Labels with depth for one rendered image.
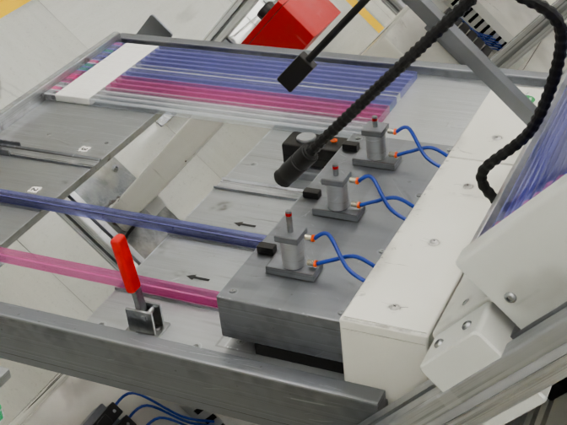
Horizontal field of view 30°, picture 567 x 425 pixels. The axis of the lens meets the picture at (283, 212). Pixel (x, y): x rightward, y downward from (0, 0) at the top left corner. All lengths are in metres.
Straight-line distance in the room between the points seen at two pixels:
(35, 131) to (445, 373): 0.84
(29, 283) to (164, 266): 1.18
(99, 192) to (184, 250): 1.35
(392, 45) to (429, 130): 1.06
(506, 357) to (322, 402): 0.22
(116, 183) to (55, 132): 1.07
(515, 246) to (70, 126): 0.87
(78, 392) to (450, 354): 0.78
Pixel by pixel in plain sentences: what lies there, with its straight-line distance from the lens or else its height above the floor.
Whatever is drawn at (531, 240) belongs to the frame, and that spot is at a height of 1.45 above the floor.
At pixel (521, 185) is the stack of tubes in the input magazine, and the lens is 0.88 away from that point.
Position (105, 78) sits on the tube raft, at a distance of 1.61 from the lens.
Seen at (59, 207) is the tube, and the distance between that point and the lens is 1.29.
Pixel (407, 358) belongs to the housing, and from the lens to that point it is 0.91.
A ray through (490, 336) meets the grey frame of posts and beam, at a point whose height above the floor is 1.38.
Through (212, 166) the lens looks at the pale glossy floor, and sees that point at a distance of 2.76.
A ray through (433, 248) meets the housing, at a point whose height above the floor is 1.27.
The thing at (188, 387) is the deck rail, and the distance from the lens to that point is 1.02.
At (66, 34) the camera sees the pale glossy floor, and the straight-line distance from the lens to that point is 2.80.
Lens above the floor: 1.85
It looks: 41 degrees down
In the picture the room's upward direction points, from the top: 48 degrees clockwise
